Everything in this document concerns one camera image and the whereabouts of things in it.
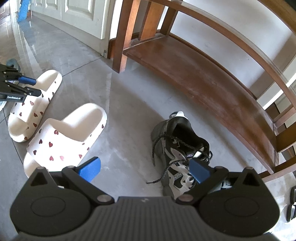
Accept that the black and grey sneaker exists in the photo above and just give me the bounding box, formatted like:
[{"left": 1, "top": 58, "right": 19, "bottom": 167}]
[{"left": 146, "top": 111, "right": 233, "bottom": 200}]

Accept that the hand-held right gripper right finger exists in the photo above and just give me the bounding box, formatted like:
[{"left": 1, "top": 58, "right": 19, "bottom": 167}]
[{"left": 176, "top": 158, "right": 269, "bottom": 205}]

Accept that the white heart-print slipper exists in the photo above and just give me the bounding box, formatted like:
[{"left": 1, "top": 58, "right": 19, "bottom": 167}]
[
  {"left": 7, "top": 70, "right": 63, "bottom": 143},
  {"left": 23, "top": 103, "right": 107, "bottom": 179}
]

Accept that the white panelled door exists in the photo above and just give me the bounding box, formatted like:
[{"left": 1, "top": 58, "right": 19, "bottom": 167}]
[{"left": 30, "top": 0, "right": 116, "bottom": 56}]

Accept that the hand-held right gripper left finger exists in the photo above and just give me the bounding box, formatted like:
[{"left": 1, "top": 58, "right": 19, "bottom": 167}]
[{"left": 26, "top": 157, "right": 114, "bottom": 205}]

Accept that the brown wooden shoe rack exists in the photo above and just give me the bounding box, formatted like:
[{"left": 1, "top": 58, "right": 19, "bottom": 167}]
[{"left": 107, "top": 0, "right": 296, "bottom": 183}]

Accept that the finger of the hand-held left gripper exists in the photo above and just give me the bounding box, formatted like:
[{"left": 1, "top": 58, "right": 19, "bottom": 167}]
[
  {"left": 6, "top": 70, "right": 37, "bottom": 85},
  {"left": 7, "top": 81, "right": 42, "bottom": 98}
]

